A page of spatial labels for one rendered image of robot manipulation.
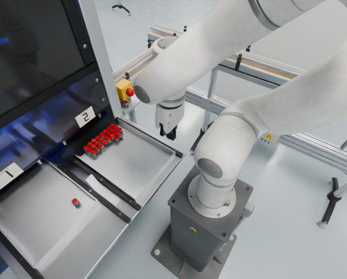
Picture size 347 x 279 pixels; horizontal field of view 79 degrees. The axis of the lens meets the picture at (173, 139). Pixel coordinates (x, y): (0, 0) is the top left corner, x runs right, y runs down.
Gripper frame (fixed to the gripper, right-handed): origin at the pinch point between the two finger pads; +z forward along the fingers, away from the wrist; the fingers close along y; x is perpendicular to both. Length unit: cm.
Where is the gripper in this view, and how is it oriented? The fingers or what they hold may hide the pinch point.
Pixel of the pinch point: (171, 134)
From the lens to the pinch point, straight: 71.9
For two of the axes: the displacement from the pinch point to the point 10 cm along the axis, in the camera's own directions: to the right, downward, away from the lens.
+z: 0.0, 6.2, 7.8
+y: -5.7, 6.4, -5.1
